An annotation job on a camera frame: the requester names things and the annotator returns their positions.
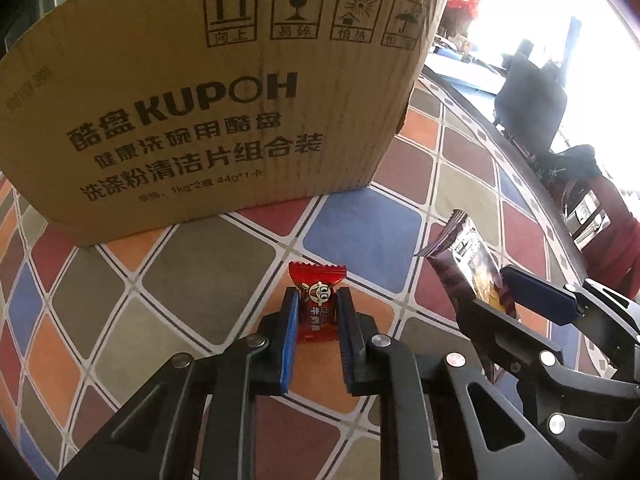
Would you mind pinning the dark armchair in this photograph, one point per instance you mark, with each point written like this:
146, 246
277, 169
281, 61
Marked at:
530, 100

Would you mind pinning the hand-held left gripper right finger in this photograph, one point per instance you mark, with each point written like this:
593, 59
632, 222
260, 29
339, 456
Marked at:
348, 345

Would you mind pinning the white low cabinet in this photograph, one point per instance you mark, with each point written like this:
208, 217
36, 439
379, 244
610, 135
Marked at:
465, 67

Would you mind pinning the printed cardboard box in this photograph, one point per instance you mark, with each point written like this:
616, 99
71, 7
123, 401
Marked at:
200, 85

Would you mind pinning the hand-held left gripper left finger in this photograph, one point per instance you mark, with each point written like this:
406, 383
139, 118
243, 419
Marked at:
289, 345

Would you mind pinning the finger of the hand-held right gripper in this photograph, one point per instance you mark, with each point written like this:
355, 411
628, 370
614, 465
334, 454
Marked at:
500, 335
540, 295

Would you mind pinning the person in red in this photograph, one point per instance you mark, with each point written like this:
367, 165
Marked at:
617, 240

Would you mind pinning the colourful checkered tablecloth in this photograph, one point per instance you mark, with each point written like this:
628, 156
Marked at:
360, 230

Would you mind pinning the dark brown snack packet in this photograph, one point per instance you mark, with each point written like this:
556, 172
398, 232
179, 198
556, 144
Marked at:
460, 255

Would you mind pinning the red candy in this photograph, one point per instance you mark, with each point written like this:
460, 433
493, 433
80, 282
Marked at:
317, 280

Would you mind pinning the dark patterned cloth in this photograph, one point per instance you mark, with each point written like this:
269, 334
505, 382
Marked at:
570, 162

